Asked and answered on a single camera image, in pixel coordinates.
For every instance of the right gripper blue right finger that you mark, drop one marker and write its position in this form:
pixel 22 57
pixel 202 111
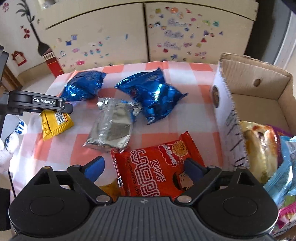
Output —
pixel 194 170

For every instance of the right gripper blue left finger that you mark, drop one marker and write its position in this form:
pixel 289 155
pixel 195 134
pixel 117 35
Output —
pixel 94 168

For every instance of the yellow waffle snack packet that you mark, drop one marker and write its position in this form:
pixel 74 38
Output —
pixel 55 123

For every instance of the blue foil snack bag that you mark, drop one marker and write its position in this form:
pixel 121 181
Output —
pixel 150 89
pixel 83 86

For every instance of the croissant snack bag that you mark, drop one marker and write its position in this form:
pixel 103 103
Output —
pixel 262 148

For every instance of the purple snack packet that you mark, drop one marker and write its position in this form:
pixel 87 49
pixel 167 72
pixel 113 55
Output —
pixel 286 220

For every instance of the light blue snack packet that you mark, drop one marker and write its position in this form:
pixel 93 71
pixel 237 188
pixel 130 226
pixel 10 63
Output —
pixel 282 183

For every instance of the white gloved left hand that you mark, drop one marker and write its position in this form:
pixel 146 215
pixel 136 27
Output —
pixel 11 143

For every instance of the red snack packet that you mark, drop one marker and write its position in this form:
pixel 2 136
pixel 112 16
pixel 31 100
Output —
pixel 158 170

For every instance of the silver foil snack packet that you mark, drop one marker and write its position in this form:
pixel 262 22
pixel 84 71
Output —
pixel 113 127

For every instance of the red gift box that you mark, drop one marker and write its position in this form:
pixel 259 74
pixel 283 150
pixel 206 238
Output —
pixel 52 63

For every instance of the pink checkered tablecloth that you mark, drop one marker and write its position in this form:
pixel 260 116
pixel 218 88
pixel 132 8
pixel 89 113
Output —
pixel 193 114

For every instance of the beige cabinet with stickers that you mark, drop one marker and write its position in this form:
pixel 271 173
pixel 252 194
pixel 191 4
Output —
pixel 87 34

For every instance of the cardboard box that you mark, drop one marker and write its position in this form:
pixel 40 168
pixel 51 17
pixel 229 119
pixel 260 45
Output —
pixel 246 89

